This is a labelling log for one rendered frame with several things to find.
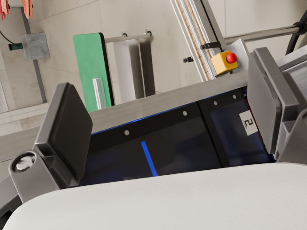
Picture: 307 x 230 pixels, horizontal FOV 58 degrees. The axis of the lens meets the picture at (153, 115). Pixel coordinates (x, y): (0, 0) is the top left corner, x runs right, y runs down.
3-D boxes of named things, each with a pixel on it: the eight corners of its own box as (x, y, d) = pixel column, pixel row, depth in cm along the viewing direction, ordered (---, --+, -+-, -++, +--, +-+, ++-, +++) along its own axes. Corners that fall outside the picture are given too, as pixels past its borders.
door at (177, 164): (242, 222, 92) (70, 342, 62) (195, 102, 96) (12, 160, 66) (243, 222, 92) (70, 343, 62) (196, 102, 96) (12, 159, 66)
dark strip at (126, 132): (241, 101, 106) (19, 178, 65) (237, 89, 106) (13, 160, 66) (244, 100, 105) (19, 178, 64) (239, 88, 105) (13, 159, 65)
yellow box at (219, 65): (226, 73, 114) (214, 76, 110) (219, 57, 115) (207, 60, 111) (239, 66, 108) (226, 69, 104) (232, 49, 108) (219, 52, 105)
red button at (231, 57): (233, 64, 108) (225, 66, 106) (229, 54, 108) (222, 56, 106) (240, 60, 105) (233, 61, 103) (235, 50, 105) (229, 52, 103)
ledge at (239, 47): (231, 78, 125) (228, 79, 124) (220, 52, 127) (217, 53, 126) (255, 66, 113) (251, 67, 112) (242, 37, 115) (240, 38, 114)
